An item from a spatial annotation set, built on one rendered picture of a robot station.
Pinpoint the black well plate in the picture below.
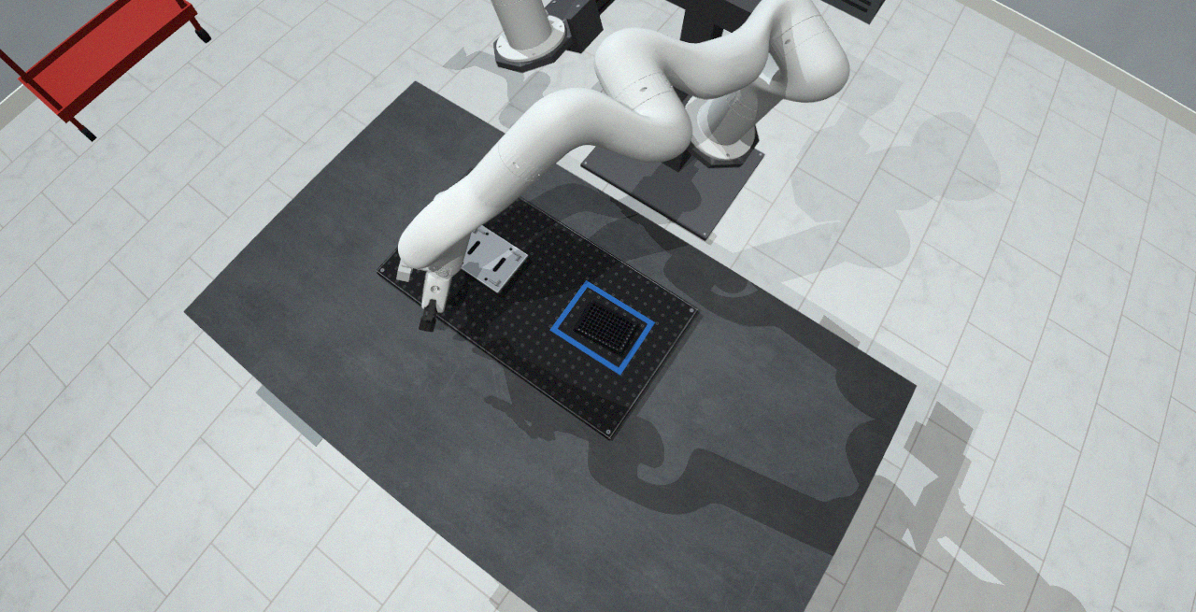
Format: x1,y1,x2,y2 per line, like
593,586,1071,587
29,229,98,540
573,300,637,356

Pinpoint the blue tape rectangle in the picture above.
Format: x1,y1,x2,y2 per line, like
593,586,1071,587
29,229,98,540
550,280,655,375

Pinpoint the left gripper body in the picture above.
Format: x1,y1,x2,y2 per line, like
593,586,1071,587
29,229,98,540
421,271,457,313

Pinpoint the black perforated plate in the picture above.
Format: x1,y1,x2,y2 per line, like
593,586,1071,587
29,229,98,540
437,197,698,441

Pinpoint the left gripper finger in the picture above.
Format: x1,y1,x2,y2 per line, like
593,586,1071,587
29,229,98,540
419,299,437,332

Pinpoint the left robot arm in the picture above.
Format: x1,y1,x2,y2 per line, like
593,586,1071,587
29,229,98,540
396,0,850,282

